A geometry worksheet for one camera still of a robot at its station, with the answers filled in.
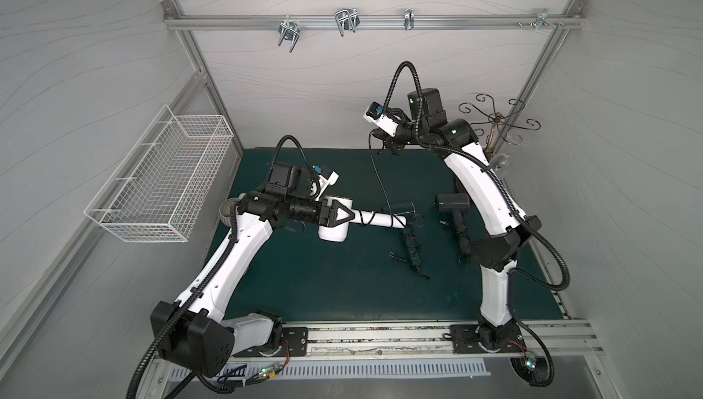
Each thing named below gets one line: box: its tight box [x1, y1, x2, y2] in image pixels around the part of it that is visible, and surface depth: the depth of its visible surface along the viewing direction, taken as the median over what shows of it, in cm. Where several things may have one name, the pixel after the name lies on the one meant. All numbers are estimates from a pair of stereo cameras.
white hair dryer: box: [318, 194, 408, 243], surface depth 71 cm
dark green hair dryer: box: [389, 201, 422, 270], surface depth 90 cm
